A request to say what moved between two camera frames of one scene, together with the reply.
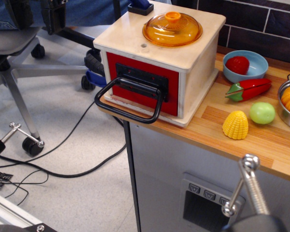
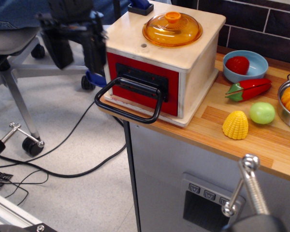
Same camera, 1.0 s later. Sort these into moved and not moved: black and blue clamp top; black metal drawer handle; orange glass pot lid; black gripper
Moved: black gripper
Not moved: orange glass pot lid; black and blue clamp top; black metal drawer handle
